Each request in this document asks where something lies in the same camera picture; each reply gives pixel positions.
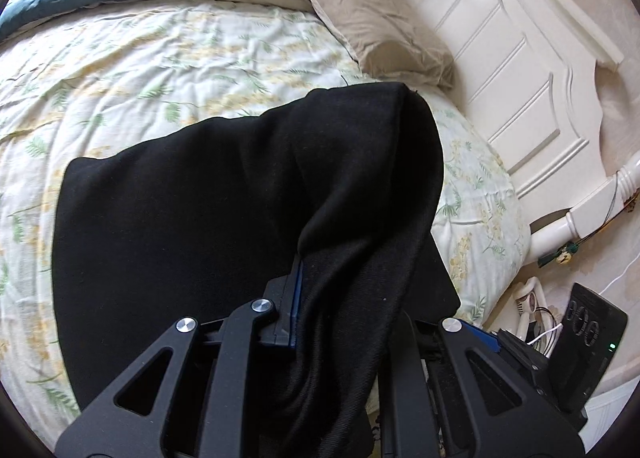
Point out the floral bed quilt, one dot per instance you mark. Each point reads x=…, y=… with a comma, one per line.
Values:
x=97, y=81

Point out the beige pillow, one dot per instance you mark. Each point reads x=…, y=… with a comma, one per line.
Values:
x=388, y=38

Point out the white carved headboard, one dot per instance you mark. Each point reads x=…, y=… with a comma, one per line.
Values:
x=525, y=76

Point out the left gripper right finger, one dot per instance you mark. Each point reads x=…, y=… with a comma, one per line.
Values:
x=450, y=390

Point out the black studded pants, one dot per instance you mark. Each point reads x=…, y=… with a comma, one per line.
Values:
x=346, y=180

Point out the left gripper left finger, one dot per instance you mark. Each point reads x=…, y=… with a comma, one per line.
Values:
x=186, y=394

